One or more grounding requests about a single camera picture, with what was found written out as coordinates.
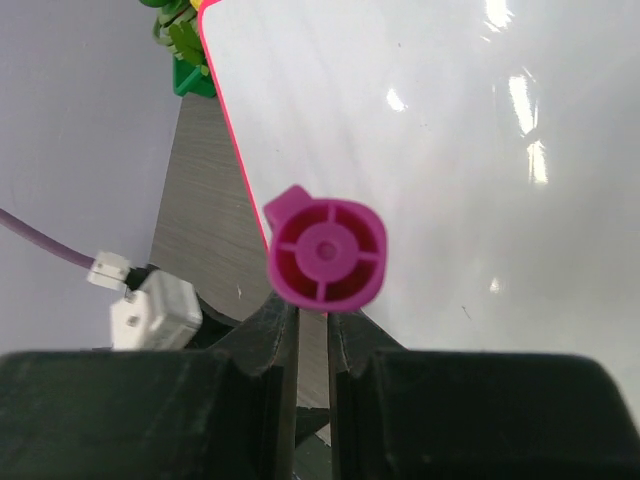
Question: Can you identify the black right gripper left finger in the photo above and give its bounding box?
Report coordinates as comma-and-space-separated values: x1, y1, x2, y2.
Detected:
1, 295, 299, 479

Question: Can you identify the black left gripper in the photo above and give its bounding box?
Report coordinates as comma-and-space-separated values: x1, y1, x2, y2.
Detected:
189, 299, 329, 479

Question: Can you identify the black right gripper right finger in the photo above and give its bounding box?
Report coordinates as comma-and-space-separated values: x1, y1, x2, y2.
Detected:
327, 313, 639, 479

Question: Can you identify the purple capped marker pen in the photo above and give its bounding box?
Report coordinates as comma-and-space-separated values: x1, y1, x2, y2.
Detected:
264, 185, 388, 313

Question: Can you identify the pink framed whiteboard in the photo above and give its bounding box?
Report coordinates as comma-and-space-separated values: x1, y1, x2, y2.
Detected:
197, 0, 640, 354

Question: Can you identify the green plastic vegetable tray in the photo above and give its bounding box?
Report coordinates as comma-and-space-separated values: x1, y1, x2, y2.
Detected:
172, 57, 217, 98

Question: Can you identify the green scallion bunch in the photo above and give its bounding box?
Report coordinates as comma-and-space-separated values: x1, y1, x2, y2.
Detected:
139, 0, 209, 76

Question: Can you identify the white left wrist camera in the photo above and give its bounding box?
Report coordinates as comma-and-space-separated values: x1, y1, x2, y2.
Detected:
87, 252, 203, 351

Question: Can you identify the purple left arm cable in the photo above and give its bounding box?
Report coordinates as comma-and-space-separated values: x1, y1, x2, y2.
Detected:
0, 208, 96, 271

